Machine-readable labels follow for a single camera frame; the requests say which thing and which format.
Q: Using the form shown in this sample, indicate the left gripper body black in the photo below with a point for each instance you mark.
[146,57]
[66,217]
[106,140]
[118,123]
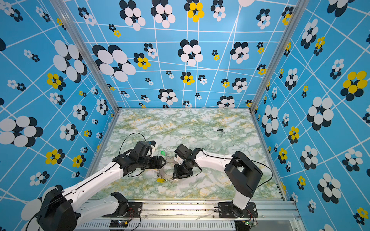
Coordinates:
[152,162]

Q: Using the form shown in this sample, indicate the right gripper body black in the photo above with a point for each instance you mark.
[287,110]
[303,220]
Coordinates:
[180,171]

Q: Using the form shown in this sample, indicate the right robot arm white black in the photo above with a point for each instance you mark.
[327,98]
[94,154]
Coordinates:
[243,173]

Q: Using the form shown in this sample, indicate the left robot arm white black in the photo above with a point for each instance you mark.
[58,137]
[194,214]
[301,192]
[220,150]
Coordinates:
[64,210]

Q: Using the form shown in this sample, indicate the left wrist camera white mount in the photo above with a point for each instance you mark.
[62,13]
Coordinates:
[151,148]

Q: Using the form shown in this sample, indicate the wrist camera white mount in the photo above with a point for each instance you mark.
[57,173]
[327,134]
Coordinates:
[151,148]
[182,153]

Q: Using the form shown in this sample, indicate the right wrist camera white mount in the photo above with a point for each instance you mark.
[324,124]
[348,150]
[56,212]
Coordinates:
[182,153]

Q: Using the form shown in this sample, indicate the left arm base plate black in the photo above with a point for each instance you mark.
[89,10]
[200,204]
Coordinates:
[130,210]

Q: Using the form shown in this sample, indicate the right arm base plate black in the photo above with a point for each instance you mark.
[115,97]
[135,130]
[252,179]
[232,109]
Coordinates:
[229,210]

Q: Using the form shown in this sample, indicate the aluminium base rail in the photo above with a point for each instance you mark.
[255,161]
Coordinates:
[201,215]

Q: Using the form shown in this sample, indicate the left corner aluminium post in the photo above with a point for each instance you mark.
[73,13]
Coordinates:
[74,33]

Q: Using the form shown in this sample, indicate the corner aluminium post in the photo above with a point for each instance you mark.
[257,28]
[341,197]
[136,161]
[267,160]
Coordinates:
[74,33]
[285,39]

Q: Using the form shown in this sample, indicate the right corner aluminium post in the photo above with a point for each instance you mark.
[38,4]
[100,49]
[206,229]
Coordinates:
[285,39]

